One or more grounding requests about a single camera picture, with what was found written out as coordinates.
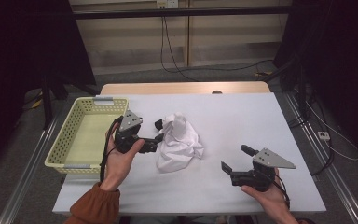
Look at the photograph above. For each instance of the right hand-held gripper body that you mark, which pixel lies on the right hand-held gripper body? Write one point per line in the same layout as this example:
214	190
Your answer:
268	158

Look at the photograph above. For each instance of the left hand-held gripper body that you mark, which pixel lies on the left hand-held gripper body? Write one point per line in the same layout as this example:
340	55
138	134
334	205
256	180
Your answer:
131	119

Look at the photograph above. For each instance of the white cloth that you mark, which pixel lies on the white cloth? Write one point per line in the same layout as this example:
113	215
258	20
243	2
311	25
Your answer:
177	149

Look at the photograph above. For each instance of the pale yellow plastic basket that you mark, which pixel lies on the pale yellow plastic basket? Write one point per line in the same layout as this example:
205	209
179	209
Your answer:
87	140

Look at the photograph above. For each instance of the person's right hand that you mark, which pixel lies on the person's right hand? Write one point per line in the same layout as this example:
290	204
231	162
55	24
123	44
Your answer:
273	202

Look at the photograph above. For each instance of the person's left hand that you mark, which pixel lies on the person's left hand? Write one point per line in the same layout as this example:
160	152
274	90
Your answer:
118	168

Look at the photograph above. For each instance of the white table board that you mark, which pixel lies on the white table board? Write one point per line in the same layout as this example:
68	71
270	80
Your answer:
230	124

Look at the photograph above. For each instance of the wooden table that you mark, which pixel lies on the wooden table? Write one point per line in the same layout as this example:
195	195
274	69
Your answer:
167	88

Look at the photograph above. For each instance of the white power strip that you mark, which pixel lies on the white power strip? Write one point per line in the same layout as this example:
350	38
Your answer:
323	135

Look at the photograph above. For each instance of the black metal stand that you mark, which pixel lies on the black metal stand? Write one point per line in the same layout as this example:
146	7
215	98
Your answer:
301	90
46	105

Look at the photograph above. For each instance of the yellow tape strip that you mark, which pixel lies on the yellow tape strip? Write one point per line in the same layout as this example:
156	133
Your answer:
263	73
37	104

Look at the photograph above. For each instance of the black horizontal bar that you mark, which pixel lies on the black horizontal bar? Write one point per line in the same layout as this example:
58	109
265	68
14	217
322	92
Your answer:
183	12

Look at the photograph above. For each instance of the black curtain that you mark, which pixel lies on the black curtain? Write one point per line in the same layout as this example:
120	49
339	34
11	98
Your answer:
341	62
18	56

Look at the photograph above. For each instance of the aluminium floor rail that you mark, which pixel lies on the aluminium floor rail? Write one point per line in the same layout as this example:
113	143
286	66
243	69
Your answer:
332	174
28	174

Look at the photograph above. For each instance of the white wall socket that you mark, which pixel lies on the white wall socket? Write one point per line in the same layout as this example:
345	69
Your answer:
167	3

